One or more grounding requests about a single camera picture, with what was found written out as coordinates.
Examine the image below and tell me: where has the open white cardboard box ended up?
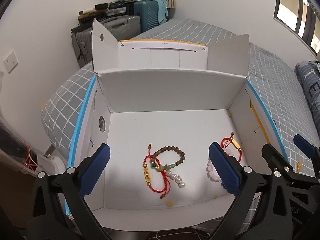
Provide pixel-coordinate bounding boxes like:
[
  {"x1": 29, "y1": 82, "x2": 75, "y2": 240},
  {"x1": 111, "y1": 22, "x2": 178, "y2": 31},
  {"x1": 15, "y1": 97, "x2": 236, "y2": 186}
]
[{"x1": 69, "y1": 34, "x2": 285, "y2": 231}]

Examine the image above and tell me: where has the clutter on suitcases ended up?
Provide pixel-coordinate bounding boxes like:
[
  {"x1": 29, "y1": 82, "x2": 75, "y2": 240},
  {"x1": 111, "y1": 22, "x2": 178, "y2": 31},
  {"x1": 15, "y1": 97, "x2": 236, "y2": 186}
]
[{"x1": 71, "y1": 0, "x2": 153, "y2": 34}]

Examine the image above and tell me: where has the white pearl bracelet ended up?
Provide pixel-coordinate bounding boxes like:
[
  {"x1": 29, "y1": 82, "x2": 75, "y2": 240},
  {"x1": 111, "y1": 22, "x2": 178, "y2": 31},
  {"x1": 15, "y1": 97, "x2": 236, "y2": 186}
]
[{"x1": 165, "y1": 170, "x2": 186, "y2": 189}]

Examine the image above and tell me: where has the grey checked bed sheet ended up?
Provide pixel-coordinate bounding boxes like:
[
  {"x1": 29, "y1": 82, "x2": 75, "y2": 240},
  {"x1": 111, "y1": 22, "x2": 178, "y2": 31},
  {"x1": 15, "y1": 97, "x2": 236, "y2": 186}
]
[{"x1": 41, "y1": 18, "x2": 319, "y2": 186}]

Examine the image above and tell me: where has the grey suitcase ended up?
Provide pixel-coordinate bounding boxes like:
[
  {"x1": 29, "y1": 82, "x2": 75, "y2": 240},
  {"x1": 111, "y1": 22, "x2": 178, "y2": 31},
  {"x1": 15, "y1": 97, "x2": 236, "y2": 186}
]
[{"x1": 71, "y1": 15, "x2": 141, "y2": 68}]

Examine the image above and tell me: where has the dark framed window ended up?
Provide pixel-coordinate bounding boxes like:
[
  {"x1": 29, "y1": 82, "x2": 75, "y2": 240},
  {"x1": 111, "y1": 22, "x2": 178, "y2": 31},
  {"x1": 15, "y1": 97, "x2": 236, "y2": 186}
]
[{"x1": 274, "y1": 0, "x2": 319, "y2": 55}]

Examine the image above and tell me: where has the red cord bracelet gold charm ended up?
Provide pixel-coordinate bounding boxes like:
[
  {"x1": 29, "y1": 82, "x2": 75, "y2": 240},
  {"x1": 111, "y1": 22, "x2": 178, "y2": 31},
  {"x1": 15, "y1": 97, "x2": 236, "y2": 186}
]
[{"x1": 142, "y1": 144, "x2": 171, "y2": 200}]

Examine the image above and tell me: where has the brown wooden bead bracelet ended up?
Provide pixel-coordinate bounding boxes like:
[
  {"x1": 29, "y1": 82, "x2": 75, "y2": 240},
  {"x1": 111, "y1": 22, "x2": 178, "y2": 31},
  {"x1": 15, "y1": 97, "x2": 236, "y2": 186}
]
[{"x1": 151, "y1": 145, "x2": 186, "y2": 173}]

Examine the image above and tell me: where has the teal suitcase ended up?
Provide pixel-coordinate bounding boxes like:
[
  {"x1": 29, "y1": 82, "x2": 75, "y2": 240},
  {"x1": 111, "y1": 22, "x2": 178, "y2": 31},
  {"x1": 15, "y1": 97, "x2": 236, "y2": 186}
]
[{"x1": 133, "y1": 0, "x2": 169, "y2": 33}]

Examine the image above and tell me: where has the red cord bracelet gold tube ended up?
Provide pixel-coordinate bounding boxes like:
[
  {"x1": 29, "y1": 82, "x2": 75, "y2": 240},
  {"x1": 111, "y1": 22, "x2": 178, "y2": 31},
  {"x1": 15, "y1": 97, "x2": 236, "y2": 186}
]
[{"x1": 220, "y1": 132, "x2": 242, "y2": 163}]

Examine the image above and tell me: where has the white wall socket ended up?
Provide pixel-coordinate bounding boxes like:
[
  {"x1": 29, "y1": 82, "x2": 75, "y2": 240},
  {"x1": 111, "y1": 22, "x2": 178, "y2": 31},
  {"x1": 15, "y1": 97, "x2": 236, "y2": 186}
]
[{"x1": 3, "y1": 50, "x2": 18, "y2": 74}]

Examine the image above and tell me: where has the folded blue grey duvet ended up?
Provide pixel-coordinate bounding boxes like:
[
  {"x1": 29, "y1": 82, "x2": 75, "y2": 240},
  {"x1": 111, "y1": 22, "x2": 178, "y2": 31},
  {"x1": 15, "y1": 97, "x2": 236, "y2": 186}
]
[{"x1": 295, "y1": 61, "x2": 320, "y2": 134}]

